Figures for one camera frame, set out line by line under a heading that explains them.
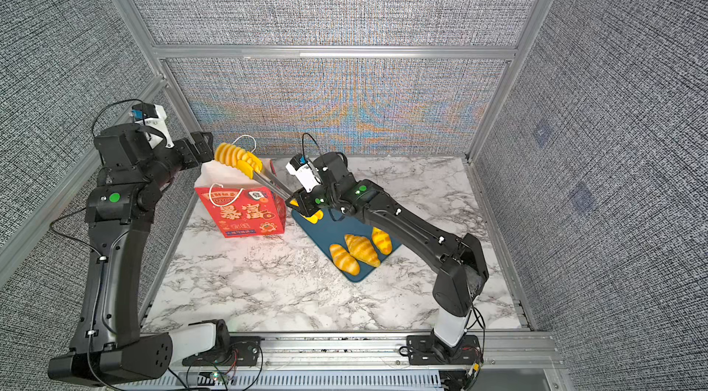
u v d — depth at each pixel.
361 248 0.88
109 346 0.36
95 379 0.34
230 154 0.76
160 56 0.88
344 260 0.87
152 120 0.53
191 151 0.56
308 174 0.66
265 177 0.76
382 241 0.90
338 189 0.58
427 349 0.74
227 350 0.68
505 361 0.73
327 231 0.97
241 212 0.86
